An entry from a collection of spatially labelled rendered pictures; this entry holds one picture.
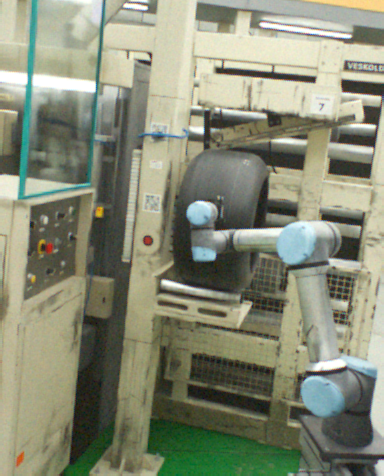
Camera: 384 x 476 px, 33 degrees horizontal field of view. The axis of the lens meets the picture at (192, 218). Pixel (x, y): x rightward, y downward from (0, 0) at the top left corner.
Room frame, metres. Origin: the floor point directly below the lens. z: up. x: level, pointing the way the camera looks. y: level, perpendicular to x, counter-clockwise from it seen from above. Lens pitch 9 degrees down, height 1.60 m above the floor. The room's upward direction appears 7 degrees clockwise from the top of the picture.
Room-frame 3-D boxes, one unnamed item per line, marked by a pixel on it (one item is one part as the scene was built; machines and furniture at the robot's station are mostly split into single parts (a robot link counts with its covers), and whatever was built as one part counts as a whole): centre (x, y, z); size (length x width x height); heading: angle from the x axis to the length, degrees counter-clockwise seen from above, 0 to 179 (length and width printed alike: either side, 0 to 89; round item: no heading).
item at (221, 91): (2.95, -0.28, 1.71); 0.61 x 0.25 x 0.15; 77
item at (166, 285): (2.55, -0.07, 0.90); 0.35 x 0.05 x 0.05; 77
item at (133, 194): (2.71, 0.25, 1.19); 0.05 x 0.04 x 0.48; 167
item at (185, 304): (2.55, -0.06, 0.84); 0.36 x 0.09 x 0.06; 77
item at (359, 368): (1.82, -0.53, 0.88); 0.13 x 0.12 x 0.14; 138
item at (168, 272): (2.73, 0.08, 0.90); 0.40 x 0.03 x 0.10; 167
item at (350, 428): (1.82, -0.53, 0.77); 0.15 x 0.15 x 0.10
